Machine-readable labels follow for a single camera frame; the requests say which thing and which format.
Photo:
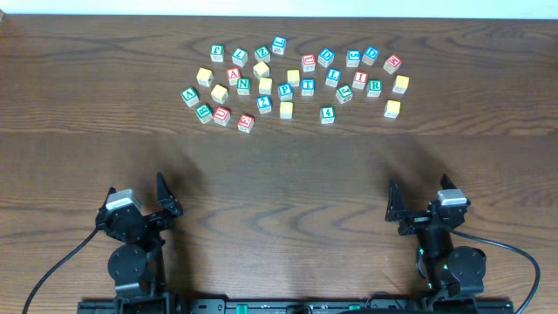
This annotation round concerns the yellow o block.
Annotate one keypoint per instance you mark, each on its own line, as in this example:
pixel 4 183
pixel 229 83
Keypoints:
pixel 286 110
pixel 293 77

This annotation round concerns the green J block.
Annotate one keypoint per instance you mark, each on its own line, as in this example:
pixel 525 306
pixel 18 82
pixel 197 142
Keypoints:
pixel 344 94

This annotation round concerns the blue 2 block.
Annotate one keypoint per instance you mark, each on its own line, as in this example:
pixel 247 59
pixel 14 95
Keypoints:
pixel 264 104

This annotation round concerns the yellow block right lower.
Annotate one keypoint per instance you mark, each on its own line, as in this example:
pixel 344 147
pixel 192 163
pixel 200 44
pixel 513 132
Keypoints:
pixel 392 109

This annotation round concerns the yellow K block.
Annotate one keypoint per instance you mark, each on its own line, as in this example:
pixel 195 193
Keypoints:
pixel 400 84

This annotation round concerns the yellow S block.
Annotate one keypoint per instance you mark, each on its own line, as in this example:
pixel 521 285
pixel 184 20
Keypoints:
pixel 261 70

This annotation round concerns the yellow C block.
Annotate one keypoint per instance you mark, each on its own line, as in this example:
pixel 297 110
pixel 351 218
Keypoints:
pixel 265 86

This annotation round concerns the blue d block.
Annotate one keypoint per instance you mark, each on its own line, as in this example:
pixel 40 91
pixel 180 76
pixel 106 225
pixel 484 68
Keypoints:
pixel 370 55
pixel 326 57

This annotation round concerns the green N block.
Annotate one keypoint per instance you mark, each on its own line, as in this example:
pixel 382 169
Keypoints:
pixel 243 86

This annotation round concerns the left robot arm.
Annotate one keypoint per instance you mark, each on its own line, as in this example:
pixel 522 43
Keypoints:
pixel 137 267

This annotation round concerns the green block top left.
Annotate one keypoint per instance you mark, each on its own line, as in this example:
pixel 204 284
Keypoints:
pixel 217 53

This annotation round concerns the blue 5 block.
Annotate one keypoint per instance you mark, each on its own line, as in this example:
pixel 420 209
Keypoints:
pixel 353 58

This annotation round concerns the blue T block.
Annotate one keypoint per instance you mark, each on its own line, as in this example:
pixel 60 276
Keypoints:
pixel 308 87

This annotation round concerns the red u block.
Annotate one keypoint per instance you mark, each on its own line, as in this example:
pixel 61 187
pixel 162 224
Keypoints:
pixel 221 116
pixel 308 62

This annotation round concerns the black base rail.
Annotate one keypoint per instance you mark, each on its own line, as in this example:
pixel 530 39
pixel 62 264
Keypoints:
pixel 220 306

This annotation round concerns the yellow block left lower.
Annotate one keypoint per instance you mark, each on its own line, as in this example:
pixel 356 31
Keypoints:
pixel 219 94

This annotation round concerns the blue L block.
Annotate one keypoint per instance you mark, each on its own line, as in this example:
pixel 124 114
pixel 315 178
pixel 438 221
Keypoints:
pixel 333 77

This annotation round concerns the green 4 block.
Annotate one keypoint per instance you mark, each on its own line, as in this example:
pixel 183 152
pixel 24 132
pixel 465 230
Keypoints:
pixel 327 114

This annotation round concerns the green R block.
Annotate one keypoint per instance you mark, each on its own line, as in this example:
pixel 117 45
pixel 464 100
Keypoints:
pixel 374 88

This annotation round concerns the blue D block right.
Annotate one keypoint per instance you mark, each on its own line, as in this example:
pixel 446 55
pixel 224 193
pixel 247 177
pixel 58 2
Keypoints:
pixel 370 55

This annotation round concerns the green A block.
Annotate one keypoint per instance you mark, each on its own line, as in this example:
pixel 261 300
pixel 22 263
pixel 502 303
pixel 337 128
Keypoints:
pixel 190 96

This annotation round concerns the green L block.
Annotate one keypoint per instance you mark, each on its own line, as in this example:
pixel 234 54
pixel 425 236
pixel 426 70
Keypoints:
pixel 239 57

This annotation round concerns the blue D block left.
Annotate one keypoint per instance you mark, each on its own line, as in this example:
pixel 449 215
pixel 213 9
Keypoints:
pixel 326 57

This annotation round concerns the red U block lower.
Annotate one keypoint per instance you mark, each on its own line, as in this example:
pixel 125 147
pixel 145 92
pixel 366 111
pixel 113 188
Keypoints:
pixel 221 116

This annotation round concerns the blue P block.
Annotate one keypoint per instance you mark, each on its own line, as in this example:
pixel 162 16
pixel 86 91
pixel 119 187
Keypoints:
pixel 285 92

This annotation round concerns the red I block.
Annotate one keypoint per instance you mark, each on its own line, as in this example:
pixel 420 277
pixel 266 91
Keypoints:
pixel 360 80

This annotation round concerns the red 3 block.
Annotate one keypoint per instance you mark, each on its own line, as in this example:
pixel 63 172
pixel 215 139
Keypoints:
pixel 245 123

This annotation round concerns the yellow block far left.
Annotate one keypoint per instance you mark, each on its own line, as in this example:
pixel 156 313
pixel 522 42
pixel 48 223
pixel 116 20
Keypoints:
pixel 205 77

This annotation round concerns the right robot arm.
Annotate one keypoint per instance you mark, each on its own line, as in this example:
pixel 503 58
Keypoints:
pixel 455 274

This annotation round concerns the red M block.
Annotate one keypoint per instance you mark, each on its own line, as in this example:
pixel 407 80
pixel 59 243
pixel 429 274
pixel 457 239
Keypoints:
pixel 392 63

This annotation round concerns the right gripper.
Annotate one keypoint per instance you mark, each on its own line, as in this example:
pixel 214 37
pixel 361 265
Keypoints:
pixel 420 220

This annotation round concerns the red A block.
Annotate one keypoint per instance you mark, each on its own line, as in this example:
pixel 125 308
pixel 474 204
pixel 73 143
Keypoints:
pixel 233 75

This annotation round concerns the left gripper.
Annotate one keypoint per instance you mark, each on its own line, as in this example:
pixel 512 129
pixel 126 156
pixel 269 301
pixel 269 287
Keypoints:
pixel 146 219

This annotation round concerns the red U block upper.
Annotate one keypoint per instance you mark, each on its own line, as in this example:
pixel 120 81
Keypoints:
pixel 308 62

